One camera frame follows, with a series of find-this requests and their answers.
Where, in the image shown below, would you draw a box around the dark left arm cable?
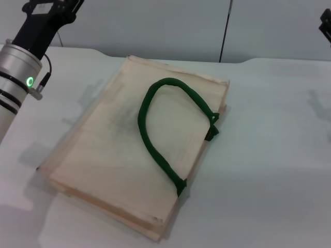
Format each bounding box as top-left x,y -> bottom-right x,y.
28,53 -> 53,100

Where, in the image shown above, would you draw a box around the thin black vertical strip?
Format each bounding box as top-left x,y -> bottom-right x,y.
219,0 -> 234,63

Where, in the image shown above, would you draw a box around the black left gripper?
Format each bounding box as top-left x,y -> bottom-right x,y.
11,0 -> 85,60

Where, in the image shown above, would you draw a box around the cream canvas handbag green handles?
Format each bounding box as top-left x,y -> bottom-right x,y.
36,54 -> 231,237

